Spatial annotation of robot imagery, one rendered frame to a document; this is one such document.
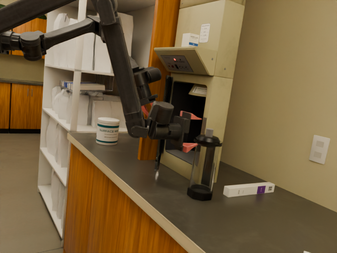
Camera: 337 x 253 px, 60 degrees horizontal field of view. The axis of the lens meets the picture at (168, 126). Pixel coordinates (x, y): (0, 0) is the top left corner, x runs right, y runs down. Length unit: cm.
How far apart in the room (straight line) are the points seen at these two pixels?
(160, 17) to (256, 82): 60
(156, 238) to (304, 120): 83
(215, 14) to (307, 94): 55
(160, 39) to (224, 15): 39
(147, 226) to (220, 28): 82
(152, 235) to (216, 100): 59
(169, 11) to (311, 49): 69
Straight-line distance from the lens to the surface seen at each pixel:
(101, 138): 177
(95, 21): 161
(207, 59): 119
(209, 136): 110
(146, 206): 107
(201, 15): 135
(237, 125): 169
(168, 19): 153
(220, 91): 125
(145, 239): 117
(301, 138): 146
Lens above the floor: 138
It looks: 9 degrees down
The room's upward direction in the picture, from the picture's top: 7 degrees clockwise
